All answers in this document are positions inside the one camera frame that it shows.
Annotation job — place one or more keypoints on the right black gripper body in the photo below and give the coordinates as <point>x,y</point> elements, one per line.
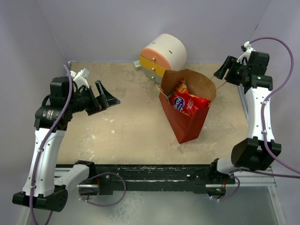
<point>236,73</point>

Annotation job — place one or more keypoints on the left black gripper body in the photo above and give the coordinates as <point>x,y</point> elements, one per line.
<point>86,100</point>

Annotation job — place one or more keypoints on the red snack bag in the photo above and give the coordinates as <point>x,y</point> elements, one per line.
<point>186,103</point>

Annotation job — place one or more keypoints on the red brown paper bag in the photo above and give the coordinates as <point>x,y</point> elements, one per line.
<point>186,128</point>

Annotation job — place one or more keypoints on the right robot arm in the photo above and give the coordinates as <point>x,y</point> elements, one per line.
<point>253,153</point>

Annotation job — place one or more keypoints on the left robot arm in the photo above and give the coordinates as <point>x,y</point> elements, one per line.
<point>42,190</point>

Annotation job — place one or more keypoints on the small white box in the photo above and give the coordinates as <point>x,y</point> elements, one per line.
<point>137,65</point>

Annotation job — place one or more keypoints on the round pastel drawer cabinet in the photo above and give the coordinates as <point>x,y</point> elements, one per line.
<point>166,52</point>

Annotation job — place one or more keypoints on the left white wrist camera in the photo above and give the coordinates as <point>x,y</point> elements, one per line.
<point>80,78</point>

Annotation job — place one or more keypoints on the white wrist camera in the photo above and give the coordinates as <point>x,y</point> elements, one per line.
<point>80,78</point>
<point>247,50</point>

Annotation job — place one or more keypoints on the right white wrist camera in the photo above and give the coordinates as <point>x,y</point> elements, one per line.
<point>247,50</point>

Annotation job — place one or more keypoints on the black aluminium base frame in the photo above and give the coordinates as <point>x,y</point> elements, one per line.
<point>104,179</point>

